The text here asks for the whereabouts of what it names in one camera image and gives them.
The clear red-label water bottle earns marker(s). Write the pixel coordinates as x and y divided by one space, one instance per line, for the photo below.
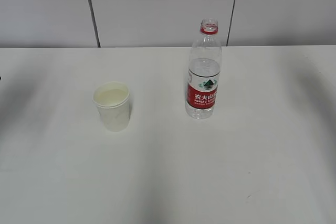
204 69

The white paper cup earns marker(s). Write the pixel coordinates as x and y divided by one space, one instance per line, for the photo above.
112 101

